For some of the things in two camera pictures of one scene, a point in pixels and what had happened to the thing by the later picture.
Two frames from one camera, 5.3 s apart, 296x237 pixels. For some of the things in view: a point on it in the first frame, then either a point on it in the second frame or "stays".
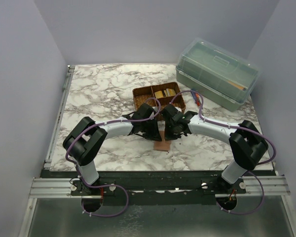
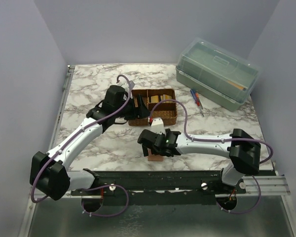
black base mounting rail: (152, 188) stays
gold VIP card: (169, 92) to (166, 97)
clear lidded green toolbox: (215, 73) stays
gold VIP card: (159, 94) to (155, 99)
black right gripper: (168, 136) to (145, 151)
